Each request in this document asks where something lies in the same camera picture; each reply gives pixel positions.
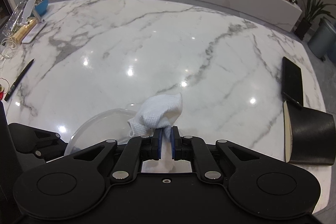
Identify clear plastic bag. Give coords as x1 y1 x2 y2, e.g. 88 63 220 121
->
3 0 40 35

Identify white cloth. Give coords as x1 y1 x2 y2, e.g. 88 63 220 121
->
127 93 192 173

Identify black notebook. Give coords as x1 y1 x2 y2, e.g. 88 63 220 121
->
283 101 336 167

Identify blue bowl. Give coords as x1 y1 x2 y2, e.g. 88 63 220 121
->
33 0 49 16

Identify black phone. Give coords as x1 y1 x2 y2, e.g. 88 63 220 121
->
281 56 304 107

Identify grey trash can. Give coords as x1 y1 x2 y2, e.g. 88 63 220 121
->
308 17 336 62

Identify black pen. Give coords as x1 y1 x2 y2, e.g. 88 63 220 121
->
4 59 35 102

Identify bundle of bamboo skewers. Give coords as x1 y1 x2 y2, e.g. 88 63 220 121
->
9 18 37 43

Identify potted plant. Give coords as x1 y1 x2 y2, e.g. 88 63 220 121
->
294 0 336 41

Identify white wired earphones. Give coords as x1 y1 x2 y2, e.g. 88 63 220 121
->
0 36 20 61

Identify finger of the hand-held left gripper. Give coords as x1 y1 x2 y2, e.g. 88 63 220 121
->
8 123 67 162

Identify white phone stand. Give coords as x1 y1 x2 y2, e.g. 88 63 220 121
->
18 0 47 26

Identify gold bell charm red cord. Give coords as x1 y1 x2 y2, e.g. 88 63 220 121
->
0 77 8 101

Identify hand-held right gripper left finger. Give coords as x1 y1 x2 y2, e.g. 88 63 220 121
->
73 126 163 183

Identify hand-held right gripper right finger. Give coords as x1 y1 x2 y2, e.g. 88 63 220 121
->
171 126 263 183

